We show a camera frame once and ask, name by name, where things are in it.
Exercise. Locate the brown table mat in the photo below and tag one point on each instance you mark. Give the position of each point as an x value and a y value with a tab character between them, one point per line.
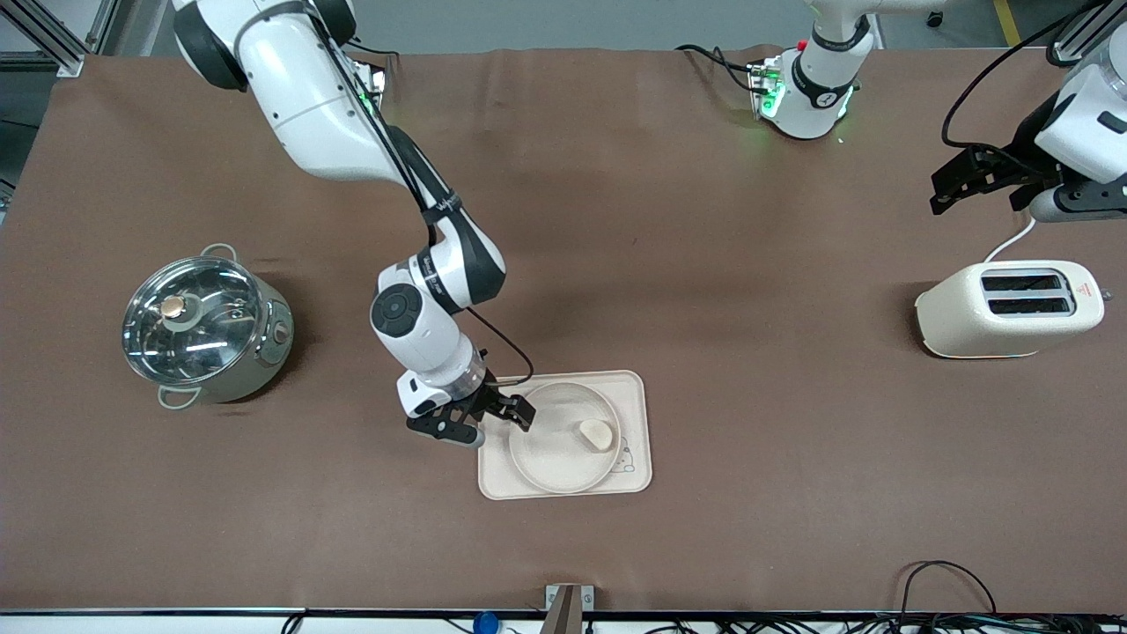
704	264

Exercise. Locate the aluminium frame profile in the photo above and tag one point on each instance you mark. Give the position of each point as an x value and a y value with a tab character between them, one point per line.
53	35
1076	33

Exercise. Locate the cream rabbit print tray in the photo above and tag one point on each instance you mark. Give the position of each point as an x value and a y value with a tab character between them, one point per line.
638	414

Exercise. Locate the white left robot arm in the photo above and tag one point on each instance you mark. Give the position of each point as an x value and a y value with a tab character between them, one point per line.
819	88

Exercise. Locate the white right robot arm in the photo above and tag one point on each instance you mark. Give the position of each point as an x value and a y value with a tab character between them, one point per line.
317	114

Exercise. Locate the grey electric cooking pot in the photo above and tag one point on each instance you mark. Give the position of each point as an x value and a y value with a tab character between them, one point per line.
268	348

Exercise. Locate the small cream bun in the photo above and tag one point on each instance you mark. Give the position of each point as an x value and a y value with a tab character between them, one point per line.
596	435

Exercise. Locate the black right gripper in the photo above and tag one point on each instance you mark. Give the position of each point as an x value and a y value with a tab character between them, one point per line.
483	399

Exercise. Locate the glass pot lid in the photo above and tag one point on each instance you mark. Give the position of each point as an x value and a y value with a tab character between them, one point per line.
189	321

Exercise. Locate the round cream plate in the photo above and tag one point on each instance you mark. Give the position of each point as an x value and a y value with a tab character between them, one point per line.
555	449

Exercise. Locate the blue round knob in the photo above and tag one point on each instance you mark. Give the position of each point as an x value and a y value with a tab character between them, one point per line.
485	623

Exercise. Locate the metal table edge bracket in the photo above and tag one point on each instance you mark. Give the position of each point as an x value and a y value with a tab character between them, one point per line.
569	608

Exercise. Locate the cream two-slot toaster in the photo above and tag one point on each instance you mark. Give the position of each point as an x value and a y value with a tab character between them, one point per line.
1004	328

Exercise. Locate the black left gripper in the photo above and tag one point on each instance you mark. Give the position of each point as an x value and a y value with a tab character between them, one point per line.
1024	137

